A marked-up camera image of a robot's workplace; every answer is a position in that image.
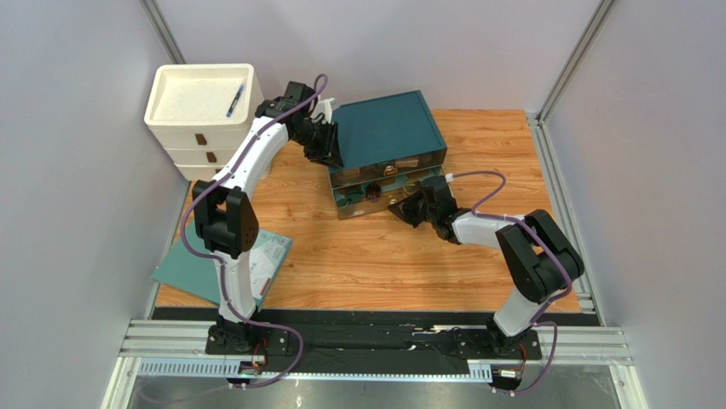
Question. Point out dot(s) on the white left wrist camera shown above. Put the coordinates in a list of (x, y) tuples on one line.
[(323, 111)]

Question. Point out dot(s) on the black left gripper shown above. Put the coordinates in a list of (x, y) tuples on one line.
[(330, 154)]

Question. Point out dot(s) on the blue pen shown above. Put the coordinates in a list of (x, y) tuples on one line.
[(235, 100)]

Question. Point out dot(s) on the clear drawer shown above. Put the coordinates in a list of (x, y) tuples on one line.
[(361, 173), (355, 196)]

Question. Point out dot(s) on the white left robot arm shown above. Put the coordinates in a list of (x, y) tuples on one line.
[(222, 211)]

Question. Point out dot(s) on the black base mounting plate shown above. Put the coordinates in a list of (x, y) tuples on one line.
[(375, 342)]

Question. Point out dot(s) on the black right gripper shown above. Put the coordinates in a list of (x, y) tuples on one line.
[(414, 208)]

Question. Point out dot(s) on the white drawer cabinet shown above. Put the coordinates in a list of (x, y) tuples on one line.
[(186, 112)]

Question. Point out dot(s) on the aluminium frame rail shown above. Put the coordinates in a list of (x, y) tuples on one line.
[(584, 365)]

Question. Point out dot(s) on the teal drawer organizer box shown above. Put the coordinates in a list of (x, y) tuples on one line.
[(386, 128)]

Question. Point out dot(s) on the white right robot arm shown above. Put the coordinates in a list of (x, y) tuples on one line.
[(542, 262)]

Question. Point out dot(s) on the teal booklet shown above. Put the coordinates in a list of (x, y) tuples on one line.
[(195, 275)]

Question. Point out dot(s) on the black round jar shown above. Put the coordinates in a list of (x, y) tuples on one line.
[(373, 191)]

